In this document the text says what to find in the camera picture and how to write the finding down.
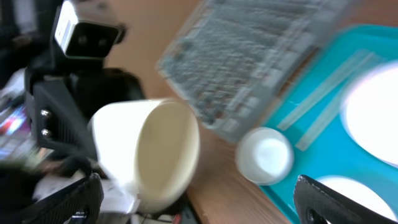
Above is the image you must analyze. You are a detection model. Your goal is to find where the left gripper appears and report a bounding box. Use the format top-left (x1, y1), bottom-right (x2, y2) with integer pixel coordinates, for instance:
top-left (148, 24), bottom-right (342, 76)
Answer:
top-left (24, 68), bottom-right (145, 160)

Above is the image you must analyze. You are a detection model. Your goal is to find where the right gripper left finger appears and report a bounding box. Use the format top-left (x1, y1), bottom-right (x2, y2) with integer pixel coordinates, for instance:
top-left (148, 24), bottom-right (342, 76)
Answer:
top-left (1, 173), bottom-right (104, 224)

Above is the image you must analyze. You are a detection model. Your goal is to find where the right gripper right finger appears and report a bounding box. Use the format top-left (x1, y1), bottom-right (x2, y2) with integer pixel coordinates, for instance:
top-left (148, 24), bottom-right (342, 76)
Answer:
top-left (294, 175), bottom-right (395, 224)

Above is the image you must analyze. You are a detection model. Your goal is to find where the grey shallow bowl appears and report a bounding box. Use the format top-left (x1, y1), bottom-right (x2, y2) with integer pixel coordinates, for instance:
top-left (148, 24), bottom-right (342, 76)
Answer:
top-left (317, 175), bottom-right (397, 221)

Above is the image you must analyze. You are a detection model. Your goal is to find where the white cup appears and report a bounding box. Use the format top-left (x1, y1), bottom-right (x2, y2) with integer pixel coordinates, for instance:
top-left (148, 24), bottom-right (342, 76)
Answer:
top-left (235, 127), bottom-right (294, 185)

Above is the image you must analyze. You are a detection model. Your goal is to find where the wooden chopstick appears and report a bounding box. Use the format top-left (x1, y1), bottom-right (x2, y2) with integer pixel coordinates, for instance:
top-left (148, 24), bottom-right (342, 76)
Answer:
top-left (295, 78), bottom-right (358, 151)
top-left (277, 50), bottom-right (375, 131)

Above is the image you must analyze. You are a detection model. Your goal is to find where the white rice bowl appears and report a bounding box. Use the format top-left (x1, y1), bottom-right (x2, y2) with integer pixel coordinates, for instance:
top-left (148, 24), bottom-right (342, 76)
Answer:
top-left (88, 98), bottom-right (200, 213)

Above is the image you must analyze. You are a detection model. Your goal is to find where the grey plastic dishwasher rack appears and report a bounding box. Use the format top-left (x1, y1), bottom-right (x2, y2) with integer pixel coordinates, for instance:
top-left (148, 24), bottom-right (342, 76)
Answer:
top-left (157, 0), bottom-right (353, 143)

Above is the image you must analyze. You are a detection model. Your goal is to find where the teal plastic serving tray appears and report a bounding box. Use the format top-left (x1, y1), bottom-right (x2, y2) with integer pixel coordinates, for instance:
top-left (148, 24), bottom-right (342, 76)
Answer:
top-left (261, 24), bottom-right (397, 223)

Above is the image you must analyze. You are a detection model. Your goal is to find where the large white plate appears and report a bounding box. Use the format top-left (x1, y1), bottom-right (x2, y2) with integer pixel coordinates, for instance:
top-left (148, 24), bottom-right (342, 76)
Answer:
top-left (340, 60), bottom-right (397, 168)

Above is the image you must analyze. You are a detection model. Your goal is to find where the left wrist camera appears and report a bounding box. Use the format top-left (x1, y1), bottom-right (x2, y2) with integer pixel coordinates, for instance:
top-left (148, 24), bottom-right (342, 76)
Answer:
top-left (54, 0), bottom-right (126, 59)

